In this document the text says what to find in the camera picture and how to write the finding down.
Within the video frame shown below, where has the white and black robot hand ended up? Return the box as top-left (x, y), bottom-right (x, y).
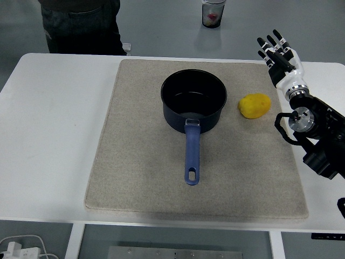
top-left (257, 29), bottom-right (307, 91)

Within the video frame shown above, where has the yellow potato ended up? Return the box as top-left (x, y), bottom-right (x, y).
top-left (237, 93), bottom-right (271, 119)

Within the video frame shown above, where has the black waste bin with bag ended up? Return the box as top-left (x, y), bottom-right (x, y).
top-left (201, 0), bottom-right (226, 29)

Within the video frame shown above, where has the black table control panel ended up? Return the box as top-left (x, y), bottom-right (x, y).
top-left (311, 232), bottom-right (345, 240)

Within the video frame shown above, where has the beige fabric mat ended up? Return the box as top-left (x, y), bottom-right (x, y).
top-left (85, 59), bottom-right (309, 220)

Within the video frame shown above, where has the white table leg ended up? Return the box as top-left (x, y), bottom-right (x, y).
top-left (268, 230), bottom-right (286, 259)
top-left (64, 223), bottom-right (86, 259)

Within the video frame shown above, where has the grey metal plate with screws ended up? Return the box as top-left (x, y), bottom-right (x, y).
top-left (107, 246), bottom-right (245, 259)

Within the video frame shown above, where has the person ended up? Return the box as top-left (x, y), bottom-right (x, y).
top-left (37, 0), bottom-right (128, 56)

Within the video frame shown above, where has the white power strip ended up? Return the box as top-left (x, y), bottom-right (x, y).
top-left (0, 241), bottom-right (42, 259)

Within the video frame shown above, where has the blue pot with handle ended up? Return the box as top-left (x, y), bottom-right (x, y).
top-left (160, 69), bottom-right (228, 186)

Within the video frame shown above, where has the white power cable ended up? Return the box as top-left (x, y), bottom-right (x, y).
top-left (0, 234), bottom-right (59, 259)

